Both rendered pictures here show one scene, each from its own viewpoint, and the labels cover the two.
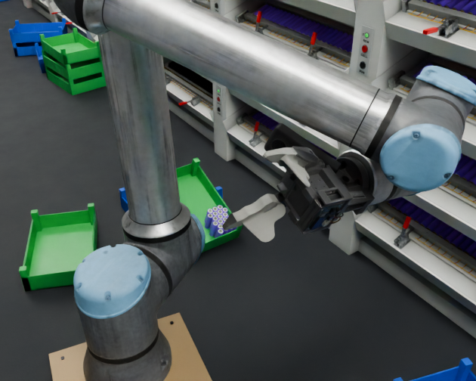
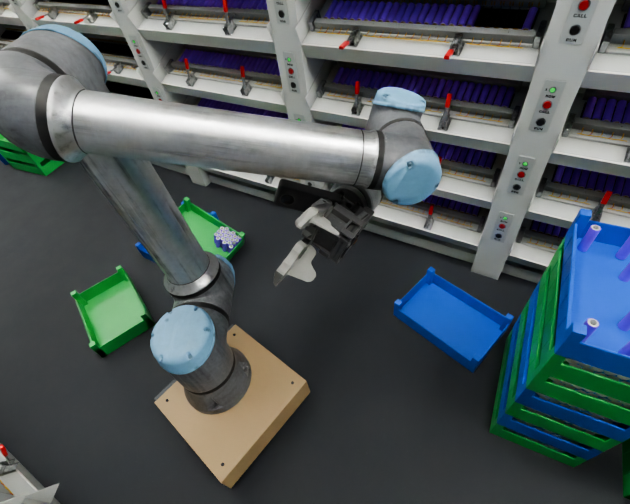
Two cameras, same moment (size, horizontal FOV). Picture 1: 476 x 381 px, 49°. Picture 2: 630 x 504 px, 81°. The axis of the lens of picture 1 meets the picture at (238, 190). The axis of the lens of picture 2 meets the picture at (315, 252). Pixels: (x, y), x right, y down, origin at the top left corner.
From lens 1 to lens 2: 22 cm
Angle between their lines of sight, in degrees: 20
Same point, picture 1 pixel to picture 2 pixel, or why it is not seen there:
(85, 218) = (118, 278)
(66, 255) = (120, 314)
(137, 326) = (219, 361)
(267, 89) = (272, 164)
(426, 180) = (422, 193)
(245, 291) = (269, 282)
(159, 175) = (182, 244)
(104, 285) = (182, 348)
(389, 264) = not seen: hidden behind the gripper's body
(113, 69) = (102, 177)
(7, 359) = (119, 415)
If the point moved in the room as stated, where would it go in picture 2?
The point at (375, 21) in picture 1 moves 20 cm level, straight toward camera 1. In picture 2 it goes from (293, 46) to (305, 74)
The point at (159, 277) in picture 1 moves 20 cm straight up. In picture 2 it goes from (217, 317) to (187, 269)
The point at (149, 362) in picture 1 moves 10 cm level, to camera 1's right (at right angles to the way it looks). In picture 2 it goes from (237, 375) to (271, 358)
